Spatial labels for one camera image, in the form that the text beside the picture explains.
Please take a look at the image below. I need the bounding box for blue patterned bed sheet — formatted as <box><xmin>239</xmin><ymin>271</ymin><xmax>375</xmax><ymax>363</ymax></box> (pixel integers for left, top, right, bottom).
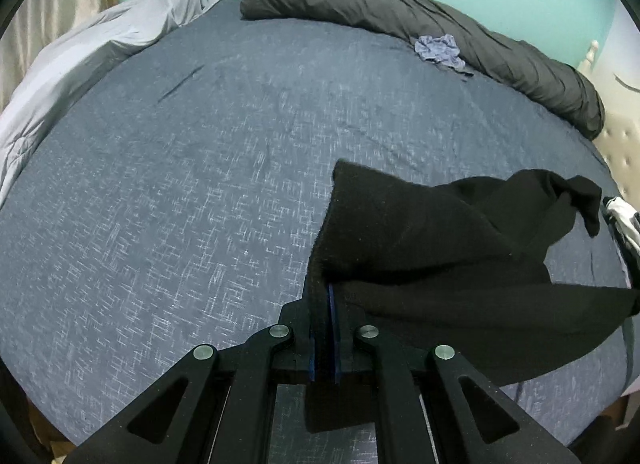
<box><xmin>1</xmin><ymin>0</ymin><xmax>617</xmax><ymax>444</ymax></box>

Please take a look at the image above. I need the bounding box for white black folded garment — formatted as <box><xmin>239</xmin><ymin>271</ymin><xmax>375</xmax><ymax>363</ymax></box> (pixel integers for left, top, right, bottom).
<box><xmin>603</xmin><ymin>196</ymin><xmax>640</xmax><ymax>265</ymax></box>

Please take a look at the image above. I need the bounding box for cream tufted headboard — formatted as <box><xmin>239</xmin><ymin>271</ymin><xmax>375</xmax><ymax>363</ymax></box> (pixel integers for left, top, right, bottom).
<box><xmin>578</xmin><ymin>40</ymin><xmax>639</xmax><ymax>208</ymax></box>

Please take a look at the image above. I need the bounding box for small blue crumpled cloth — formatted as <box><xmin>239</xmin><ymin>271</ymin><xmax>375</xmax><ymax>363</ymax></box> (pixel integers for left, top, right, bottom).
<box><xmin>413</xmin><ymin>34</ymin><xmax>473</xmax><ymax>75</ymax></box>

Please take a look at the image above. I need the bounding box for light grey blanket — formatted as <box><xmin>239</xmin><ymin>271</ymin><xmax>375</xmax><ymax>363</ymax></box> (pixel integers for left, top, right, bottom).
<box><xmin>1</xmin><ymin>0</ymin><xmax>221</xmax><ymax>200</ymax></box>

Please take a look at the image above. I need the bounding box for dark grey rolled duvet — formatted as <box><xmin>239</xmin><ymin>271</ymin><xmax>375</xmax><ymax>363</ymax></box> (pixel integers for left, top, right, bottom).
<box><xmin>240</xmin><ymin>0</ymin><xmax>605</xmax><ymax>140</ymax></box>

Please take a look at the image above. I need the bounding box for striped beige curtain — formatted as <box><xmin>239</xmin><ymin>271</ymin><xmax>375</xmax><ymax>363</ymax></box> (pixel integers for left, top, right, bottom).
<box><xmin>1</xmin><ymin>0</ymin><xmax>119</xmax><ymax>106</ymax></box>

